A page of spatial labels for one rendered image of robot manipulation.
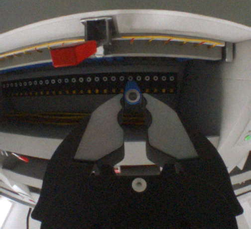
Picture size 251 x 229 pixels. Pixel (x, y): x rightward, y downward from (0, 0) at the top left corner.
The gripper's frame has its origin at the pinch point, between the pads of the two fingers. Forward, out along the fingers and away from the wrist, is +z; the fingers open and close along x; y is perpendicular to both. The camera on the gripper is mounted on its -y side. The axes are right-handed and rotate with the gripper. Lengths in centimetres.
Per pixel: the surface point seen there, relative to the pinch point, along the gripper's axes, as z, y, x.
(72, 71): 16.2, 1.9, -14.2
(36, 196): -1, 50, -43
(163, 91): 14.7, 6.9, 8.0
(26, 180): -0.9, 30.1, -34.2
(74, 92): 14.7, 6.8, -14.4
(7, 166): 2, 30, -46
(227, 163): -1.1, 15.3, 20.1
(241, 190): -1, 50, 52
